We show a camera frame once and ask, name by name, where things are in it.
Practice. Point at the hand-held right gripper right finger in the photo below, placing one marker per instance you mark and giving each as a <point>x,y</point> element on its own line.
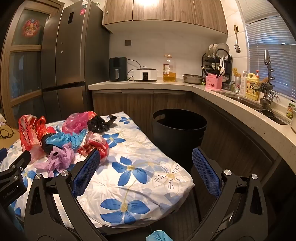
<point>205,171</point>

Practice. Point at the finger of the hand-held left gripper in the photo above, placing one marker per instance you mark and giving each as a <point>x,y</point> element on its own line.
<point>19,161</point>
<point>2,154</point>

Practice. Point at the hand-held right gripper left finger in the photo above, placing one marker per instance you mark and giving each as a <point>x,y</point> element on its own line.
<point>86,171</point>

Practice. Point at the large red plastic bag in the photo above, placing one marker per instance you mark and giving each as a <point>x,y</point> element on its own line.
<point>27,134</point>

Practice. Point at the red and white plastic bag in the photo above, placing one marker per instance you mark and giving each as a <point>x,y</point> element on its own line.
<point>97,142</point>

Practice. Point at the purple plastic bag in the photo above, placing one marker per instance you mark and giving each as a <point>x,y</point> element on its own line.
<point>57,157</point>

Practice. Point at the black plastic bag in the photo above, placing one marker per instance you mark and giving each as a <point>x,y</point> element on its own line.
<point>47,144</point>
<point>99,124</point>

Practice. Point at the blue plastic bag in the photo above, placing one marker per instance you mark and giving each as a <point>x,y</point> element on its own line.
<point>62,139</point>

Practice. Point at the black round trash bin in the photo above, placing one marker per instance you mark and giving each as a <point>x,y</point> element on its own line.
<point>178,139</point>

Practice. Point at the pink plastic bag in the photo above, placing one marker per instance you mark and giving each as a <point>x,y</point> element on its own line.
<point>74,122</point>

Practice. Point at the small red plastic bag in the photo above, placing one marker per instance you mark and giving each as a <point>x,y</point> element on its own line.
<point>92,114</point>

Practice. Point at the person's right hand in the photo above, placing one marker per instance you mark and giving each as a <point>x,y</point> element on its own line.
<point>159,236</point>

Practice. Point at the blue floral blanket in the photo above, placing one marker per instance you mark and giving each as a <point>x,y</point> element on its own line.
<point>138,176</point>

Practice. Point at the steel kitchen sink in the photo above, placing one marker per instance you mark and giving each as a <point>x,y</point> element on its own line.
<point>249,102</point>

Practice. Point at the dark pot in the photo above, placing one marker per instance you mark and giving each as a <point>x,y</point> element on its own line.
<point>267,113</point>

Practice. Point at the pink utensil holder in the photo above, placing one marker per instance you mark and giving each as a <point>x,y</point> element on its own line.
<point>213,83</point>

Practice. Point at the silver drink can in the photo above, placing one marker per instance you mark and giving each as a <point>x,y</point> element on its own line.
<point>237,85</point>

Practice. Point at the steel basin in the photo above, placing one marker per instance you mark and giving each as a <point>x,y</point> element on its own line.
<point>192,79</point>

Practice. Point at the white pump bottle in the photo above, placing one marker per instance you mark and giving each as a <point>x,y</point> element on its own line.
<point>242,85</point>

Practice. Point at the yellow detergent bottle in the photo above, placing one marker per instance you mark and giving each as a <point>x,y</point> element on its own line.
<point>252,88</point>

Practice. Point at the black chopsticks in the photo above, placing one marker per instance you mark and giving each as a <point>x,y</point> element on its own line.
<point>204,71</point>

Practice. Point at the green label glass jar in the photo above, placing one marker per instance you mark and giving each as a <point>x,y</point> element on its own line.
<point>290,112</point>

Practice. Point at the yellow loofah sponge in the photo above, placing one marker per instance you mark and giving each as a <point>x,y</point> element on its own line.
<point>236,72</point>

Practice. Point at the cooking oil bottle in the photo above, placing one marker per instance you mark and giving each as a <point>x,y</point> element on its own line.
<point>169,71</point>

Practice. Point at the white rice paddle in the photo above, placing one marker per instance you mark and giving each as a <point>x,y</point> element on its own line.
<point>221,66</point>

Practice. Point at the black dish rack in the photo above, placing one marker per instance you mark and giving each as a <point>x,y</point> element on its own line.
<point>227,67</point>

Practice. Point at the black air fryer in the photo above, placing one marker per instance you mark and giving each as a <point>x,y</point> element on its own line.
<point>118,69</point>

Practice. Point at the brown scrubber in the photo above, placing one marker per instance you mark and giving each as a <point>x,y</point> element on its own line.
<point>264,81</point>

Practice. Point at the wooden glass door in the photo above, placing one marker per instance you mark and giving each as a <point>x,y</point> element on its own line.
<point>25,47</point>

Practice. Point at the white slow cooker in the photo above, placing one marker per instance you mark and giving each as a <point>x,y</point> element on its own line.
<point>145,75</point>

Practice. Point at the dark steel refrigerator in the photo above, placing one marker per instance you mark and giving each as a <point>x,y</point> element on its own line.
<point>69,58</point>

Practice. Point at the large white plate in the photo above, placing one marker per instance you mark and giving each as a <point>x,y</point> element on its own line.
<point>223,48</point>

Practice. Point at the hanging slotted spatula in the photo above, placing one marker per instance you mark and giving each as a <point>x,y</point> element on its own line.
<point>237,47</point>

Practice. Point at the steel spiral faucet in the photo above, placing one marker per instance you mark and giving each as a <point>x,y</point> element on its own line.
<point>267,58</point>

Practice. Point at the red flower door decoration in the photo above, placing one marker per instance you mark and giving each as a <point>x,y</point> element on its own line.
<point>30,27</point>

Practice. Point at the window blinds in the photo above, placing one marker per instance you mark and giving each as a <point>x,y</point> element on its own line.
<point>270,58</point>

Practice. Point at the dark wall socket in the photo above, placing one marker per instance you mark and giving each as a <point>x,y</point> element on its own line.
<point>128,42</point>

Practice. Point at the wooden wall cabinet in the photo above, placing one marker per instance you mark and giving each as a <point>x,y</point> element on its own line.
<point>161,11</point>

